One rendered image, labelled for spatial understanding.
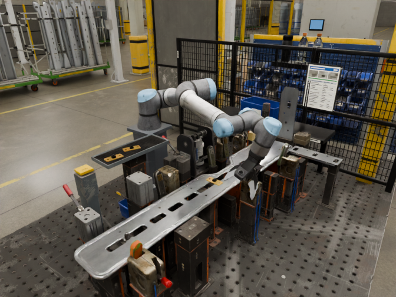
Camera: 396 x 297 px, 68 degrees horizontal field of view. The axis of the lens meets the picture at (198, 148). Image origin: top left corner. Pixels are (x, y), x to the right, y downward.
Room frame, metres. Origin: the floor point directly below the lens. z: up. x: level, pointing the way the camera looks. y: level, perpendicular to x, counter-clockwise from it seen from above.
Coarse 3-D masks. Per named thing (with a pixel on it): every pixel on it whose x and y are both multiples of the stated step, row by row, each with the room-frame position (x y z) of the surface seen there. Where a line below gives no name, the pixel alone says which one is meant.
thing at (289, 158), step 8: (288, 160) 1.41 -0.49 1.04; (296, 160) 1.40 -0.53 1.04; (280, 168) 1.44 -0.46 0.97; (288, 168) 1.41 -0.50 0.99; (296, 168) 1.40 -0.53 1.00; (280, 176) 1.43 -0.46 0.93; (288, 176) 1.41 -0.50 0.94; (296, 176) 1.41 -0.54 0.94; (280, 184) 1.44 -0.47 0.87; (288, 184) 1.41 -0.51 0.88; (296, 184) 1.42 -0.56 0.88; (280, 192) 1.43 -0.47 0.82; (288, 192) 1.41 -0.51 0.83; (280, 200) 1.42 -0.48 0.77; (288, 200) 1.39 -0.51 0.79; (280, 208) 1.42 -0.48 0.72; (288, 208) 1.39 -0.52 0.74
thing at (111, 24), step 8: (112, 0) 8.14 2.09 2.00; (112, 8) 8.11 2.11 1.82; (112, 16) 8.09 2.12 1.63; (112, 24) 8.08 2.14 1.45; (112, 32) 8.09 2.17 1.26; (112, 40) 8.12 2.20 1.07; (112, 48) 8.14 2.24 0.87; (112, 56) 8.13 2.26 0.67; (120, 56) 8.19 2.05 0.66; (120, 64) 8.16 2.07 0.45; (120, 72) 8.13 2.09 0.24; (112, 80) 8.03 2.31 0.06; (120, 80) 8.11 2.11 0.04
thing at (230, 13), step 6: (228, 0) 6.05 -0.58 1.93; (234, 0) 6.09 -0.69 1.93; (228, 6) 6.05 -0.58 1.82; (234, 6) 6.10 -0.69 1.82; (228, 12) 6.05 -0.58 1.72; (234, 12) 6.11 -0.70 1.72; (228, 18) 6.04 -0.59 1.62; (234, 18) 6.11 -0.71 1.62; (228, 24) 6.04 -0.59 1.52; (234, 24) 6.12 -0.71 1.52; (228, 30) 6.04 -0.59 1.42; (234, 30) 6.13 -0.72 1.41; (228, 36) 6.04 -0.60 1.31; (228, 48) 6.03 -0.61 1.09
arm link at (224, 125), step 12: (180, 84) 1.45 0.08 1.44; (192, 84) 1.44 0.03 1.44; (180, 96) 1.36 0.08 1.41; (192, 96) 1.33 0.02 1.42; (192, 108) 1.28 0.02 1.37; (204, 108) 1.22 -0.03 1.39; (216, 108) 1.20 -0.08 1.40; (204, 120) 1.21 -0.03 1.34; (216, 120) 1.10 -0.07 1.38; (228, 120) 1.09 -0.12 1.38; (240, 120) 1.11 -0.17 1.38; (216, 132) 1.09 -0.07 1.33; (228, 132) 1.07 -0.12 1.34; (240, 132) 1.12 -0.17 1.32
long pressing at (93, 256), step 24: (264, 168) 1.40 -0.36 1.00; (192, 192) 1.17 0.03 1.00; (216, 192) 1.17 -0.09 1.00; (144, 216) 0.99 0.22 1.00; (168, 216) 0.99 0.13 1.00; (192, 216) 1.00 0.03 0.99; (96, 240) 0.85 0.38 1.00; (144, 240) 0.85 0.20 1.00; (96, 264) 0.74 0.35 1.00; (120, 264) 0.74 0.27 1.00
